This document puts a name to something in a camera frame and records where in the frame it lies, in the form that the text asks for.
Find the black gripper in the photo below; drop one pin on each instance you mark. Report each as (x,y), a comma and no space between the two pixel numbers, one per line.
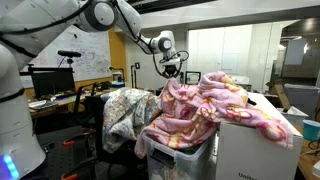
(172,69)

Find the pink patterned fleece blanket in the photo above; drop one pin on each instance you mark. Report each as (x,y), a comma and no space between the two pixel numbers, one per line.
(206,110)

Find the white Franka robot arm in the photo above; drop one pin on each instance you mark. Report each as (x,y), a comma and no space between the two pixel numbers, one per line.
(13,116)

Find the clear plastic storage bin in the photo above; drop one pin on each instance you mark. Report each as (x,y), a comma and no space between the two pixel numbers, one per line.
(186,163)

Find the grey trash bin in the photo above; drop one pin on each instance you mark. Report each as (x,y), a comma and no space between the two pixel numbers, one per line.
(301,98)

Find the black framed tablet screen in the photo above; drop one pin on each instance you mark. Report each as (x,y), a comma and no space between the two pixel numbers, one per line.
(193,78)

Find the small blue container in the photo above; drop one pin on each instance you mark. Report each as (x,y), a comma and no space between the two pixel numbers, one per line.
(118,80)

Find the floral patchwork quilt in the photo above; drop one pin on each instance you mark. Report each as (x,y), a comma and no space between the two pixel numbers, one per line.
(126,113)

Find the black office chair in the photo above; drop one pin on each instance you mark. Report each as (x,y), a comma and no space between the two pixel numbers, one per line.
(116,158)

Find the wooden office desk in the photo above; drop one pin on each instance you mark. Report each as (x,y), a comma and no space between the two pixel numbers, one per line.
(66,101)

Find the flattened brown cardboard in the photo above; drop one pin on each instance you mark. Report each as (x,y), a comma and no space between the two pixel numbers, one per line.
(281,96)

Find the large white cardboard box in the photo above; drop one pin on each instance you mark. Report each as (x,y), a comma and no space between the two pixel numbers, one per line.
(253,156)

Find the wide black desktop monitor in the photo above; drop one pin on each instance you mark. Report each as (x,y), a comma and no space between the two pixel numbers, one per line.
(53,83)

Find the small white open box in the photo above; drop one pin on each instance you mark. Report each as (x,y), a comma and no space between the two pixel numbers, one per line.
(293,118)

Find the white computer keyboard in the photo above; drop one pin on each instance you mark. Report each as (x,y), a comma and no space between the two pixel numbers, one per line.
(41,104)

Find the teal plastic cup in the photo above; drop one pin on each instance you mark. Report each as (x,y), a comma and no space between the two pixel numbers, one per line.
(311,131)

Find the large wall whiteboard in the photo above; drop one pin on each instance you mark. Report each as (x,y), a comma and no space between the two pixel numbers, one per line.
(90,53)

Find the black camera on stand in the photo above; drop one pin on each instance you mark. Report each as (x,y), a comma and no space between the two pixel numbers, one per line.
(68,53)

